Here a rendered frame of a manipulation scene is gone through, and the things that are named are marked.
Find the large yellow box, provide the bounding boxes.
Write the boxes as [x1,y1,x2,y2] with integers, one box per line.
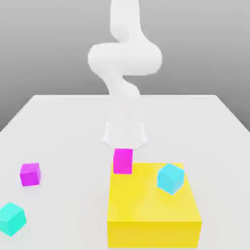
[106,162,202,249]

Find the small turquoise cube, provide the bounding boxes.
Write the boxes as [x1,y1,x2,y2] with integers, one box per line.
[0,202,27,237]

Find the small magenta cube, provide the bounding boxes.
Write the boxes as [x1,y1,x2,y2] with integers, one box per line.
[113,148,134,175]

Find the small purple cube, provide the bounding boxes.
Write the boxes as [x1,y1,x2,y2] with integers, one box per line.
[19,162,42,187]

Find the small light blue cube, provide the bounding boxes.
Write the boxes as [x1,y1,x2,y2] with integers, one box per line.
[157,163,186,196]

